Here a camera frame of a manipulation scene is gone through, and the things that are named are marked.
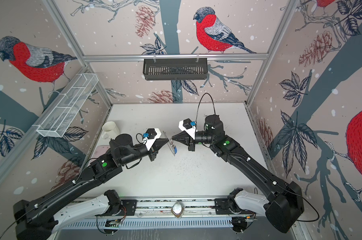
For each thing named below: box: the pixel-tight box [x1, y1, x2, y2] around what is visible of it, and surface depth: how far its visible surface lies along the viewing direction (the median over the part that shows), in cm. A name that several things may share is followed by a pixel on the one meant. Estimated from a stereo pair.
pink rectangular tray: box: [91, 145, 111, 163], surface depth 94 cm
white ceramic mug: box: [101, 121, 120, 139], surface depth 97 cm
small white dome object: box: [171, 202, 185, 218], surface depth 65 cm
